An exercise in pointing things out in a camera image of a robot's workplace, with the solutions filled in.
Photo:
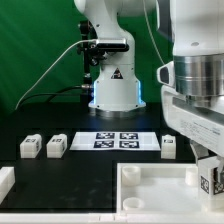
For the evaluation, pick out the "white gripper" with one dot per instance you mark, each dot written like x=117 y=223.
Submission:
x=204 y=126

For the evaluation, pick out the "white square tabletop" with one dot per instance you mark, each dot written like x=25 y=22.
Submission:
x=160 y=193

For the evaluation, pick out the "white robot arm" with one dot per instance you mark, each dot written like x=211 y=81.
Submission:
x=192 y=82

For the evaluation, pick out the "white marker sheet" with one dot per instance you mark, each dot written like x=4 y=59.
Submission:
x=131 y=141

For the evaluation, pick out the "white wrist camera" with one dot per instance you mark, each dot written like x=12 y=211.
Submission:
x=166 y=74

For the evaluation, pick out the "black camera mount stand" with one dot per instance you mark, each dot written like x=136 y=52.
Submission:
x=87 y=50

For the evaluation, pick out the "white left obstacle wall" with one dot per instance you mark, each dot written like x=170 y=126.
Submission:
x=7 y=180

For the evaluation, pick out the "white obstacle wall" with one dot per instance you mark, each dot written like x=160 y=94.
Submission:
x=21 y=218
x=7 y=180

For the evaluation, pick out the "white front obstacle wall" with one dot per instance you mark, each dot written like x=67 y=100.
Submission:
x=21 y=218

